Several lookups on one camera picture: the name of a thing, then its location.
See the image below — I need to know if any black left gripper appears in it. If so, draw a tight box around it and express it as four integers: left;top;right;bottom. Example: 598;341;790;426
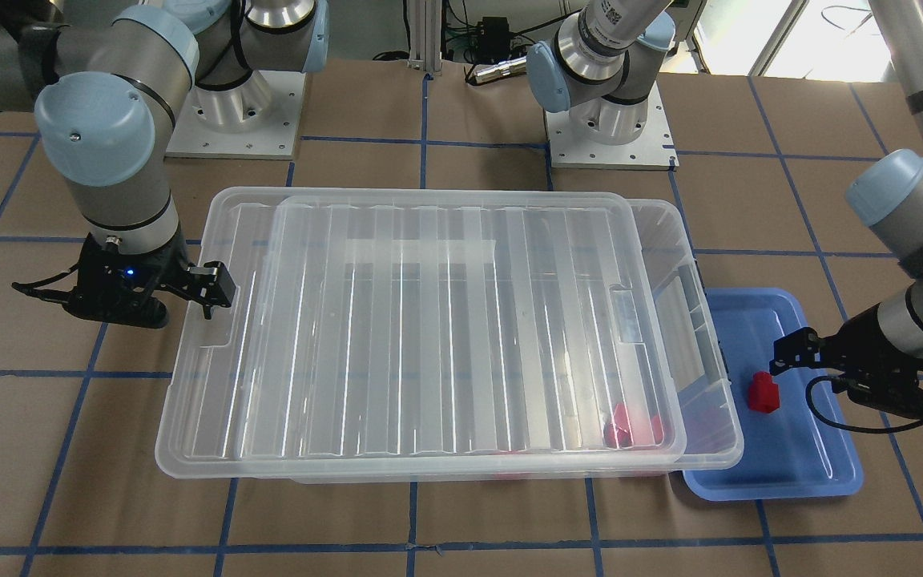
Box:
767;306;923;419

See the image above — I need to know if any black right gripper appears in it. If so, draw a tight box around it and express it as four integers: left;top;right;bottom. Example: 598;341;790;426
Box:
62;232;236;329

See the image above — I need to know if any red block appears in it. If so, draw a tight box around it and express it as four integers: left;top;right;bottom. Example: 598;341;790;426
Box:
631;412;664;448
747;370;781;415
602;402;639;449

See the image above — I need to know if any clear plastic box lid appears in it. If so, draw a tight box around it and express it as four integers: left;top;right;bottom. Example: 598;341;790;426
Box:
155;186;688;480

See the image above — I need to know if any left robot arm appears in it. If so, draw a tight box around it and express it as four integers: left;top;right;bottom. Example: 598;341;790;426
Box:
527;1;923;430

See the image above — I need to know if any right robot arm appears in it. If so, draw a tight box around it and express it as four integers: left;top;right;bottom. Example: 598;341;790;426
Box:
0;1;329;329

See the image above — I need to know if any red block in box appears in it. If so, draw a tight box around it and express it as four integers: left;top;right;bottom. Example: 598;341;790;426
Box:
602;402;639;449
631;412;664;448

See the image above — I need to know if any clear plastic storage box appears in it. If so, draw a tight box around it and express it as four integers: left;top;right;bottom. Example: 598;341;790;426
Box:
243;194;741;482

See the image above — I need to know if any blue plastic tray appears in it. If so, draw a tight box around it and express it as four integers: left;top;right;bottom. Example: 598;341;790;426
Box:
683;288;865;502

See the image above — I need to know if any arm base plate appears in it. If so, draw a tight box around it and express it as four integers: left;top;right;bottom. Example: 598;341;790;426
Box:
543;84;680;171
165;71;308;160

